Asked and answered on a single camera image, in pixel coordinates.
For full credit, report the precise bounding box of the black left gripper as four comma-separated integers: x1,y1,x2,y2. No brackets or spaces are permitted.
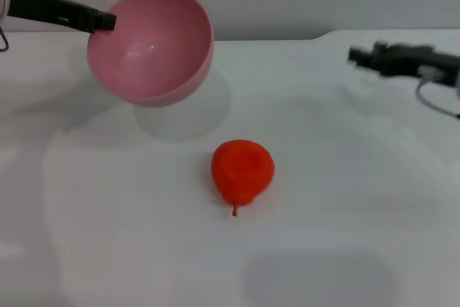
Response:
6,0,118,33

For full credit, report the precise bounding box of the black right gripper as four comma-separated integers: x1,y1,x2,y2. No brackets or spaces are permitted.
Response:
347,42,460,87

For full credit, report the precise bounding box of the pink plastic bowl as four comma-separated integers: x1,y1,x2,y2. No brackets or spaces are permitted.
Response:
87,0,216,109

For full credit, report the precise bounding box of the orange toy fruit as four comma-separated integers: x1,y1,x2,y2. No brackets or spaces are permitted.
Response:
211,139,276,217

